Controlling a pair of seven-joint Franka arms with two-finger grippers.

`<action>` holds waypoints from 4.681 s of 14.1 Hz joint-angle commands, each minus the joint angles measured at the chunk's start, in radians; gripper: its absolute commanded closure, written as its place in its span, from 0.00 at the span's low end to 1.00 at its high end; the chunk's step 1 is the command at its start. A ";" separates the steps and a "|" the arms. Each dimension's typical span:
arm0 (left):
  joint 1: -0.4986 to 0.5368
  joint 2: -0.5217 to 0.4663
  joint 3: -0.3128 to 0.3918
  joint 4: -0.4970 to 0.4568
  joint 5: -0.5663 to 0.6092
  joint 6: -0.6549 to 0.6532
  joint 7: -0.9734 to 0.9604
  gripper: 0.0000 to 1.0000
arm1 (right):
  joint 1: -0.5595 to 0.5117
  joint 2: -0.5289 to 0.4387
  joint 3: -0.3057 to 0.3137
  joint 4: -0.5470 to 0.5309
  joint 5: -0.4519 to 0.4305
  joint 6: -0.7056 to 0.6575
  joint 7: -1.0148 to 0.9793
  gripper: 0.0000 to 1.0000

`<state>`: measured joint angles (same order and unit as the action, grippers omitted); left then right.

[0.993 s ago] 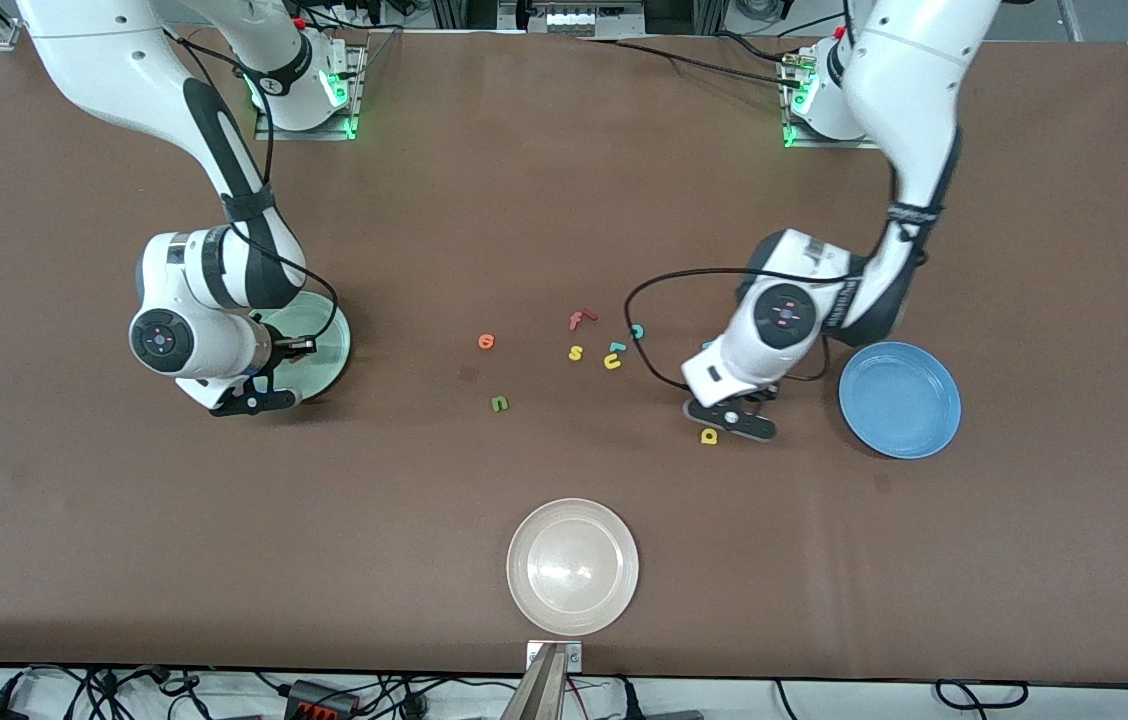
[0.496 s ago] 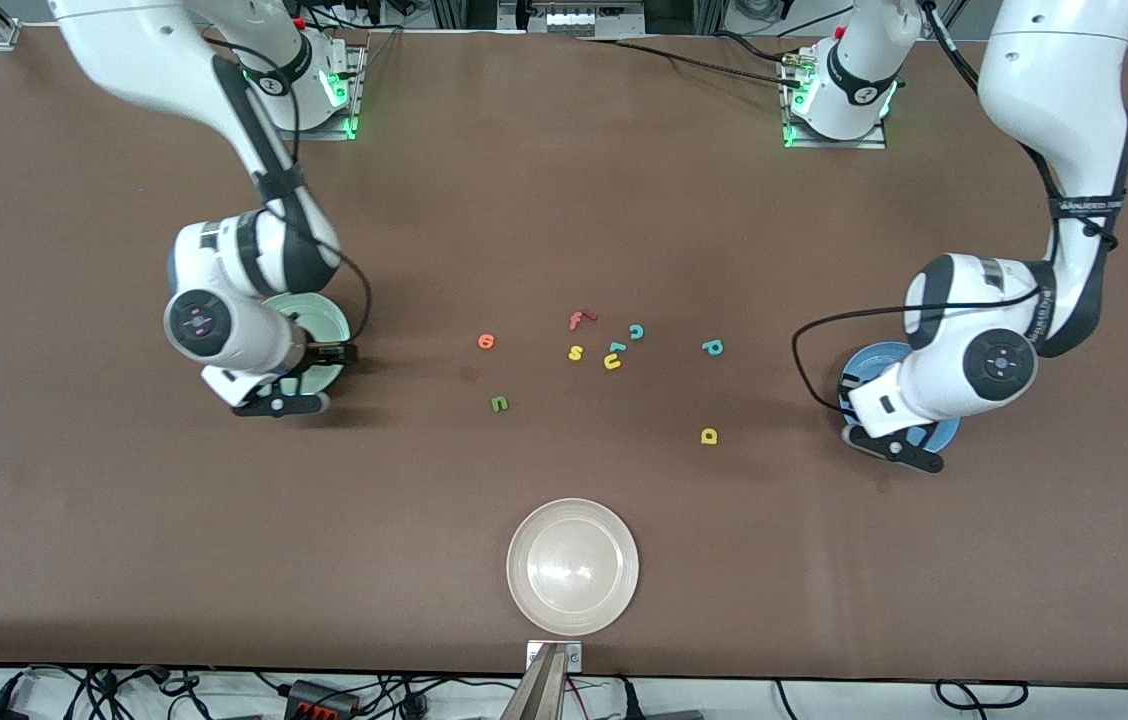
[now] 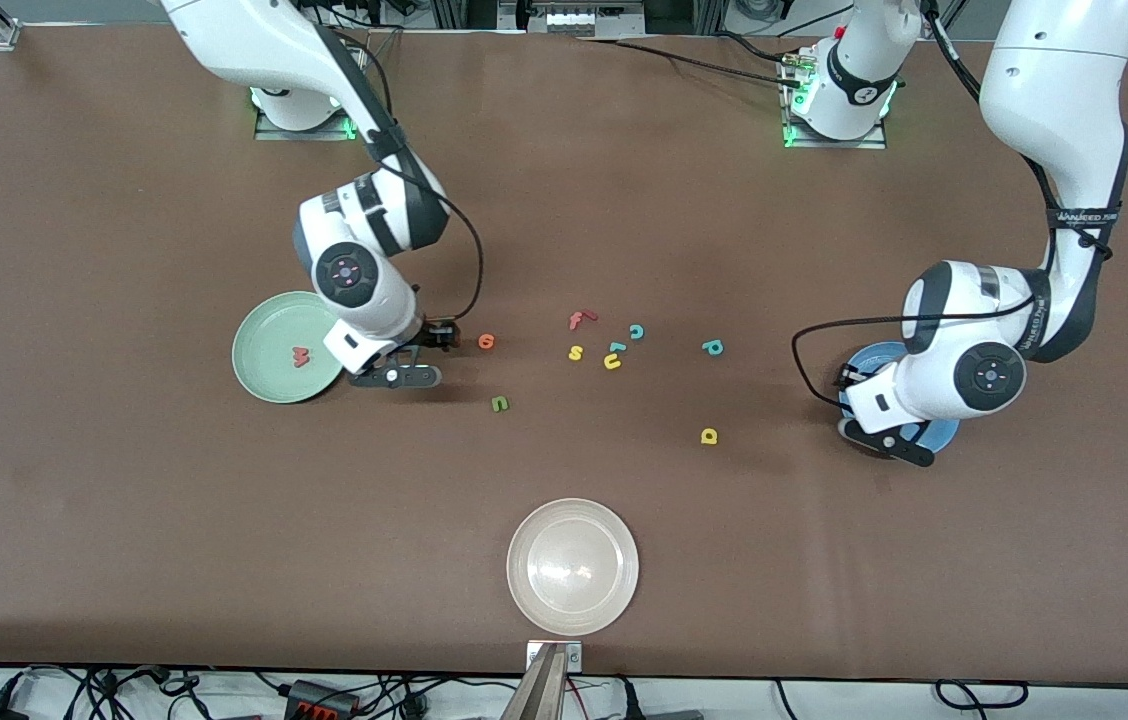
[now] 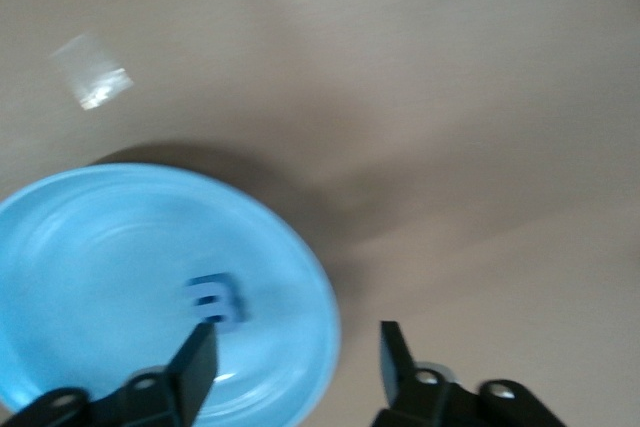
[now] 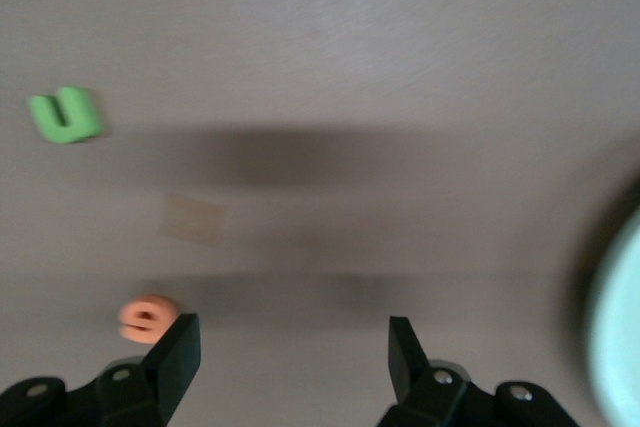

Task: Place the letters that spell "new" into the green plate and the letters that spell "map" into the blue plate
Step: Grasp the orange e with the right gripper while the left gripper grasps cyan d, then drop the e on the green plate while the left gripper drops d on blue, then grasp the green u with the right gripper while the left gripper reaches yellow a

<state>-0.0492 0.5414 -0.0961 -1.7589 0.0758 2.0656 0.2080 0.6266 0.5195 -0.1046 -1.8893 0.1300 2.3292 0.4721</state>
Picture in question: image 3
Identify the blue plate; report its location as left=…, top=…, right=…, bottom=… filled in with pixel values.
left=839, top=342, right=962, bottom=457

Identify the green plate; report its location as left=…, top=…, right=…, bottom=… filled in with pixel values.
left=232, top=291, right=350, bottom=405

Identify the white plate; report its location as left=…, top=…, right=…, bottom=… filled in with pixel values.
left=506, top=498, right=641, bottom=637

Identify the grey control box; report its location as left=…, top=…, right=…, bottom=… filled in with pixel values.
left=499, top=0, right=645, bottom=39

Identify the black orange power strip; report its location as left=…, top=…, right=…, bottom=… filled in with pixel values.
left=284, top=678, right=362, bottom=719

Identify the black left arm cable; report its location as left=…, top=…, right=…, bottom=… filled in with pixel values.
left=791, top=0, right=1115, bottom=403

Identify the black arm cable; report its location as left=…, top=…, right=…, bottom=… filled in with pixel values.
left=791, top=0, right=1115, bottom=403
left=319, top=10, right=485, bottom=346

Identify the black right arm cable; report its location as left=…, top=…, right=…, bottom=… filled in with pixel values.
left=319, top=10, right=485, bottom=346

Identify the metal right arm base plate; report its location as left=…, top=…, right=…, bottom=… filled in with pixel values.
left=254, top=88, right=357, bottom=142

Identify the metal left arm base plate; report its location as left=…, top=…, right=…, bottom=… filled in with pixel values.
left=782, top=50, right=888, bottom=151

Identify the black cable on table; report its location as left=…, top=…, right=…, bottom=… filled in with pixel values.
left=574, top=36, right=807, bottom=87

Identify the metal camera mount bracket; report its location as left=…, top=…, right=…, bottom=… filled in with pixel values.
left=526, top=640, right=583, bottom=673

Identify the metal camera post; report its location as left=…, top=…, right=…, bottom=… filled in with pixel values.
left=499, top=645, right=570, bottom=720

